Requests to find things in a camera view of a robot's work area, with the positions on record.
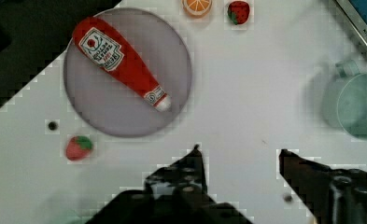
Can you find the mint green cup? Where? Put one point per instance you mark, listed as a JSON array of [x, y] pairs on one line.
[[344, 103]]

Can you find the orange slice toy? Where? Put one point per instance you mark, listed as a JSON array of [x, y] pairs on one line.
[[197, 8]]

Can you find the red plush ketchup bottle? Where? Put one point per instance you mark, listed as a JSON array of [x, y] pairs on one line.
[[110, 51]]

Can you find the light red strawberry toy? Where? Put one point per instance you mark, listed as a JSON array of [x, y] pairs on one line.
[[78, 148]]

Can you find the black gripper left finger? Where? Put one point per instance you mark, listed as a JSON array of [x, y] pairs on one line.
[[175, 194]]

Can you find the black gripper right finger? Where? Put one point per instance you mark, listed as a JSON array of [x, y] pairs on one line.
[[333, 196]]

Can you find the dark red strawberry toy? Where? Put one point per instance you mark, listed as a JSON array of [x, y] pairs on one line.
[[238, 12]]

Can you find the grey round plate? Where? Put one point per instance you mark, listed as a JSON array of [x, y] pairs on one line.
[[108, 105]]

